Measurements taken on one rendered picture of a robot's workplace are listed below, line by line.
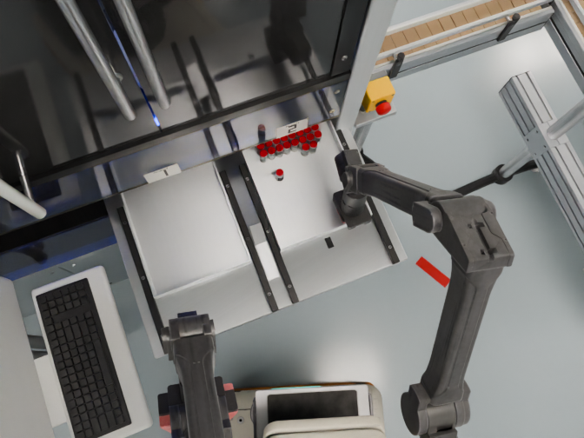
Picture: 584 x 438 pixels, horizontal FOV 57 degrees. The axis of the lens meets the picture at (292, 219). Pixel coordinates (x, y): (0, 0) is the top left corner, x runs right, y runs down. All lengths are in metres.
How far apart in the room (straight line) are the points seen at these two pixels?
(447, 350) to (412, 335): 1.42
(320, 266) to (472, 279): 0.66
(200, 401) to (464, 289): 0.42
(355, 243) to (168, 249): 0.49
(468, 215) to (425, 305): 1.54
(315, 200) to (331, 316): 0.92
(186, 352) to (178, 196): 0.68
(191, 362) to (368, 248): 0.72
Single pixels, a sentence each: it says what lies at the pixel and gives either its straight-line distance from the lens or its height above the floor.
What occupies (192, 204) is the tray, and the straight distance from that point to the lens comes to 1.46.
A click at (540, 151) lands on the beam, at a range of 2.16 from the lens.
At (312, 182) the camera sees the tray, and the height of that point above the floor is 0.88.
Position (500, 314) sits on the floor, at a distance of 2.48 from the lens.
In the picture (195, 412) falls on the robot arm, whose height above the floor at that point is 1.48.
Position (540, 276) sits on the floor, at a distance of 2.58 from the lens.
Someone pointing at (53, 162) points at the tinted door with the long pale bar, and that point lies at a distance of 1.19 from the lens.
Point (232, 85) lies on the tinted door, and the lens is 1.10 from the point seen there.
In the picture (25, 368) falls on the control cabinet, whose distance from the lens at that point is 1.52.
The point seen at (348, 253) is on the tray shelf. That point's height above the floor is 0.88.
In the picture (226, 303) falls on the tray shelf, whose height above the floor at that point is 0.88.
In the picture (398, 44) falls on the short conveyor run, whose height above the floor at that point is 0.93.
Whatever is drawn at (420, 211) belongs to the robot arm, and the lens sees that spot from 0.87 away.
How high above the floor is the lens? 2.27
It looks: 75 degrees down
